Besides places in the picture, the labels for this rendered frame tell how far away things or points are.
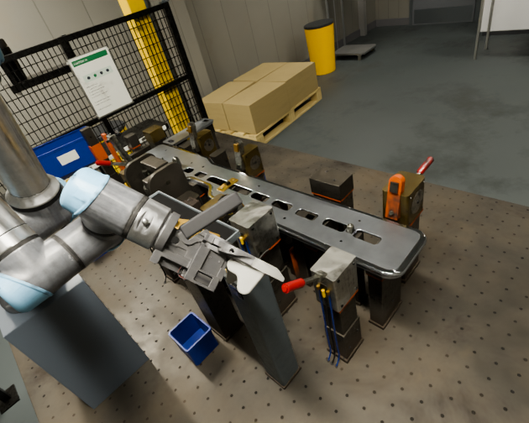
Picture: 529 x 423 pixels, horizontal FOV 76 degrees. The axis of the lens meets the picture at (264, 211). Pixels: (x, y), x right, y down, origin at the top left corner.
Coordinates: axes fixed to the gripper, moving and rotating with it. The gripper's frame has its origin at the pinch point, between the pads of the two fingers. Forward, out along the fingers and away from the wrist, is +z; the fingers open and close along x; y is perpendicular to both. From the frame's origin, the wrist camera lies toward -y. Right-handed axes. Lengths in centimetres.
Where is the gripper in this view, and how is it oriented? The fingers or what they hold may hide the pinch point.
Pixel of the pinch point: (273, 272)
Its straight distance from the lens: 60.6
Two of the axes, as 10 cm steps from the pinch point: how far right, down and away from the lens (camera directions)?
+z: 8.6, 4.7, 2.0
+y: -4.4, 8.8, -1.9
